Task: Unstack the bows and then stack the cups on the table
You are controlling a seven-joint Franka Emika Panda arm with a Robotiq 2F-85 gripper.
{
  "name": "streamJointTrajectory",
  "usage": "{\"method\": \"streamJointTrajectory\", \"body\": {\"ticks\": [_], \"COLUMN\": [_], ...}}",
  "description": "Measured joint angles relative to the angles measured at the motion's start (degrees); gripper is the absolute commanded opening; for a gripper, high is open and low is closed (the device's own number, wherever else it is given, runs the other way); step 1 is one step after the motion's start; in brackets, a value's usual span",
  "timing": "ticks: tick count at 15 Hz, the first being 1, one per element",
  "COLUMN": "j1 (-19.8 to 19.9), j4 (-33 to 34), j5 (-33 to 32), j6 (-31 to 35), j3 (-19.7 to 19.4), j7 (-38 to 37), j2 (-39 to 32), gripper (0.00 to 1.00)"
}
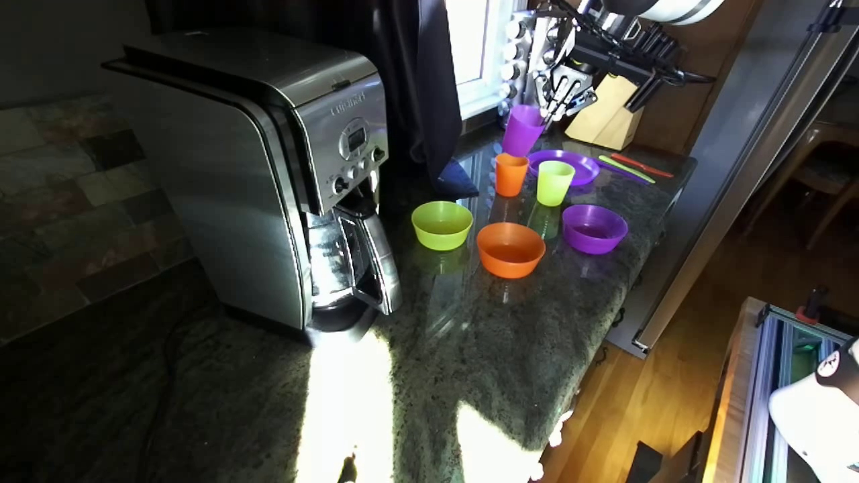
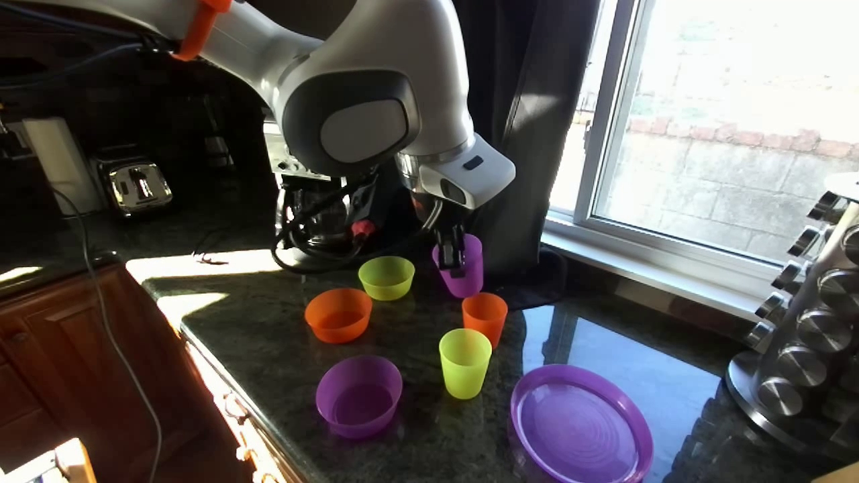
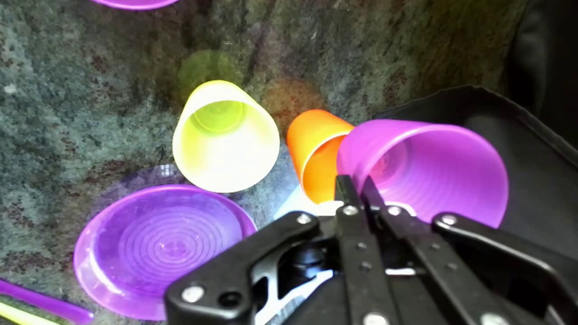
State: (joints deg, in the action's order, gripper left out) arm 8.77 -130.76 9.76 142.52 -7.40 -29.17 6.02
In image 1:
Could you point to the wooden knife block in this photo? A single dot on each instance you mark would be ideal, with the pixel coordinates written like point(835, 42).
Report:
point(606, 123)

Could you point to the purple plastic plate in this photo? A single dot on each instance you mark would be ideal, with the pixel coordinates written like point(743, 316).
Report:
point(587, 167)

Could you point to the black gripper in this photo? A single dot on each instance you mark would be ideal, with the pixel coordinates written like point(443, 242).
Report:
point(564, 58)

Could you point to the purple plastic bowl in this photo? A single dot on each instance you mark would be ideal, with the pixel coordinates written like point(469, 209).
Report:
point(594, 231)

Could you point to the metal frame cart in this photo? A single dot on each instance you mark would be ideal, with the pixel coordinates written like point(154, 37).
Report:
point(752, 403)

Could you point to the green plastic cup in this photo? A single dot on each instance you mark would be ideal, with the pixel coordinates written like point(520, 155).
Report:
point(554, 183)

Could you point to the metal spice rack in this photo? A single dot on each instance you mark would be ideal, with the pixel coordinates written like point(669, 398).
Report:
point(520, 54)

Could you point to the green plastic utensil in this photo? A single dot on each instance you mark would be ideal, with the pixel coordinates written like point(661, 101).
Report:
point(627, 171)

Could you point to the orange plastic utensil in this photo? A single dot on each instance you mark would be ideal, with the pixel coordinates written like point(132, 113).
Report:
point(642, 166)

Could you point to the grey metal appliance panel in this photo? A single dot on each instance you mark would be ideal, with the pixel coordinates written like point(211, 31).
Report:
point(716, 171)

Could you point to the orange plastic cup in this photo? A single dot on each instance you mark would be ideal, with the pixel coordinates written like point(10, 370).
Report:
point(512, 175)

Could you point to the window with white frame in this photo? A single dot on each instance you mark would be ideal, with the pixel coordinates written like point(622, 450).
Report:
point(474, 54)

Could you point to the purple plastic cup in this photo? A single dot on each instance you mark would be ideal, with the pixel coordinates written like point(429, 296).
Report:
point(523, 132)

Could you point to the orange plastic bowl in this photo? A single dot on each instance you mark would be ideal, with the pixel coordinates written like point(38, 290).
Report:
point(512, 253)

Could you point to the green plastic bowl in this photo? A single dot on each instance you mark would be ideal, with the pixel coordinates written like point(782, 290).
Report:
point(442, 227)

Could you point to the white rounded object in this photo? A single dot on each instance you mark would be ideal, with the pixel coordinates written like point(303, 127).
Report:
point(821, 421)

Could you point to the stainless steel coffee maker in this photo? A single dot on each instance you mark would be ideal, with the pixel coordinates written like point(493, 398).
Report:
point(242, 171)

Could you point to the glass coffee carafe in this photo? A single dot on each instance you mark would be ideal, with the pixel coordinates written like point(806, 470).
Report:
point(344, 260)

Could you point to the wooden chair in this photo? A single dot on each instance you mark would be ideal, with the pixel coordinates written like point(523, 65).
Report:
point(829, 179)

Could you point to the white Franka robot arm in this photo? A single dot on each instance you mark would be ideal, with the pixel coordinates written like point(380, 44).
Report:
point(654, 22)

